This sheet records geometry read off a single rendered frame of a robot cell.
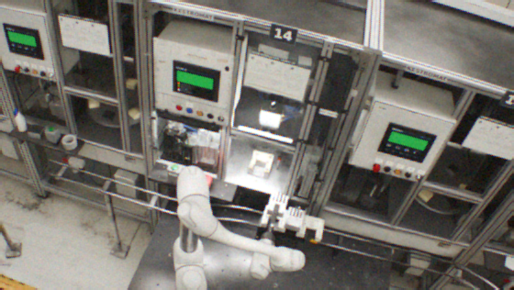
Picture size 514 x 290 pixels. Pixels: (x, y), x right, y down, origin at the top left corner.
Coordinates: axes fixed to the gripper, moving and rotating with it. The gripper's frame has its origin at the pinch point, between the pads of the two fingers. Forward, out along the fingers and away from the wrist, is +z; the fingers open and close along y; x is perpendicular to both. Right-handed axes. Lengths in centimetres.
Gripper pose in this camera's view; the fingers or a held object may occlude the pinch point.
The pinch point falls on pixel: (275, 211)
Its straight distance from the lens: 249.0
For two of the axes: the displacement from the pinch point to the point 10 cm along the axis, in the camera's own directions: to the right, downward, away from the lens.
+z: 2.5, -7.3, 6.4
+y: 1.1, -6.4, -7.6
